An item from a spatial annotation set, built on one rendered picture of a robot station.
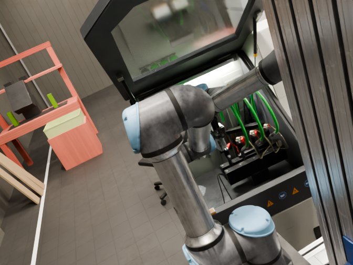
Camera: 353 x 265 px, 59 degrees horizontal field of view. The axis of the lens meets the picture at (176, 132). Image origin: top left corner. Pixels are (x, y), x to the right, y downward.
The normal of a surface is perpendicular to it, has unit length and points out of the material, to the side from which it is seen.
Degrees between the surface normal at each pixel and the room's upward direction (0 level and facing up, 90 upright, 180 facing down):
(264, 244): 90
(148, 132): 87
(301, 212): 90
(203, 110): 103
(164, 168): 82
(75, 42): 90
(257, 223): 7
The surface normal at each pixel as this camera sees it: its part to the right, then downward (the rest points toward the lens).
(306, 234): 0.21, 0.33
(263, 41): 0.12, 0.12
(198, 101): 0.59, -0.14
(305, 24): -0.87, 0.46
